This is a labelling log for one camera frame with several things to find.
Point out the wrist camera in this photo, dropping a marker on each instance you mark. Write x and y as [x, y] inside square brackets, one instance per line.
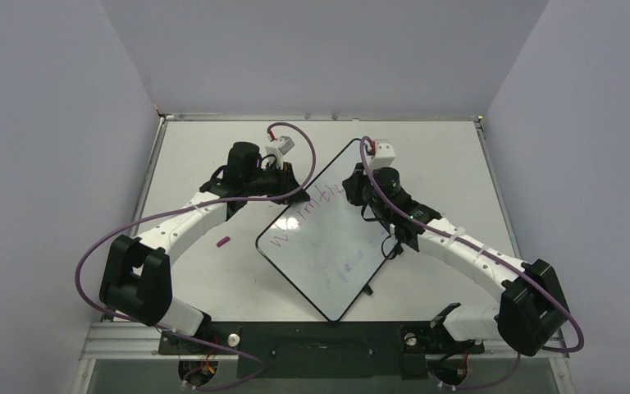
[380, 154]
[280, 146]

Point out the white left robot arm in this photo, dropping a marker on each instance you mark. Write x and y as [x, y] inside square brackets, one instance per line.
[137, 277]

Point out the magenta marker cap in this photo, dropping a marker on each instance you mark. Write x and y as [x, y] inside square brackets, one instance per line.
[223, 241]

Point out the aluminium frame rail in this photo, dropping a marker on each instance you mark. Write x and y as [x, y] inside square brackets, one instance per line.
[132, 341]

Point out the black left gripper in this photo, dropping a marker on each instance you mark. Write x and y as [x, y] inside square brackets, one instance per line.
[284, 173]

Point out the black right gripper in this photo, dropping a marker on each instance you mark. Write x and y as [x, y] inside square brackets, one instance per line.
[358, 185]

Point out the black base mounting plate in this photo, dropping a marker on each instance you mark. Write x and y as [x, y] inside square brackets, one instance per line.
[329, 350]

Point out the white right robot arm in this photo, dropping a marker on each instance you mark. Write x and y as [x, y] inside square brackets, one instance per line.
[530, 303]

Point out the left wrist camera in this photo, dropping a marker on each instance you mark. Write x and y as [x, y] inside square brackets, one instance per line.
[280, 146]

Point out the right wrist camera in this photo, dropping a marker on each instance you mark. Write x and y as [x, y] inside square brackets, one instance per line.
[380, 154]

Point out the black framed whiteboard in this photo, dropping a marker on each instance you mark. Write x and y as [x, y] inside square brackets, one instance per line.
[326, 248]

